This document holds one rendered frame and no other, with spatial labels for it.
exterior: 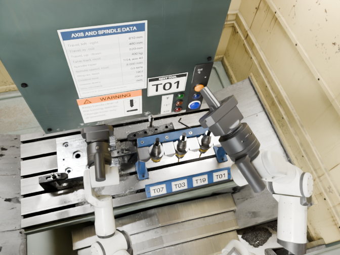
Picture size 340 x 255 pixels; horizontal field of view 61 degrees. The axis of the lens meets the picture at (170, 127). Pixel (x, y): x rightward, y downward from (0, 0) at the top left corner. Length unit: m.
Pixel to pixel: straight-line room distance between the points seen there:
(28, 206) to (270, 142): 1.36
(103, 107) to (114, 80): 0.10
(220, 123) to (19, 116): 1.71
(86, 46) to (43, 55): 0.08
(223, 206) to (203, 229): 0.18
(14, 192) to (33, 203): 0.35
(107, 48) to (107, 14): 0.08
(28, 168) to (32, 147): 0.11
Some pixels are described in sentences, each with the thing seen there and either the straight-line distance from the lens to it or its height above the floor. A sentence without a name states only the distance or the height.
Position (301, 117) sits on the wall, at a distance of 1.64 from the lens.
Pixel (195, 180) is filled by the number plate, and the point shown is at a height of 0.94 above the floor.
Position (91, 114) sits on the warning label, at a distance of 0.77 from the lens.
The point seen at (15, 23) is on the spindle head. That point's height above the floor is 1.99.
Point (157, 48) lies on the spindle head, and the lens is 0.63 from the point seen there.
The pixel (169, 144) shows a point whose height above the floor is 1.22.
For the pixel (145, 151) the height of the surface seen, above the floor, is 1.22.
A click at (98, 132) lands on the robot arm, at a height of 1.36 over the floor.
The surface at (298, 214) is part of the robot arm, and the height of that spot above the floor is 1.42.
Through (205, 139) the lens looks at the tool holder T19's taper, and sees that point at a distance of 1.23.
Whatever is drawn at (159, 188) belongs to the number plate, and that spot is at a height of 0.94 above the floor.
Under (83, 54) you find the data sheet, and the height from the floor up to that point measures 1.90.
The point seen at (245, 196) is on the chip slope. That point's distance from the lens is 1.77.
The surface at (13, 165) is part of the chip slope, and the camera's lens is 1.98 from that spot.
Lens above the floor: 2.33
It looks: 59 degrees down
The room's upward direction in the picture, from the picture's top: 8 degrees clockwise
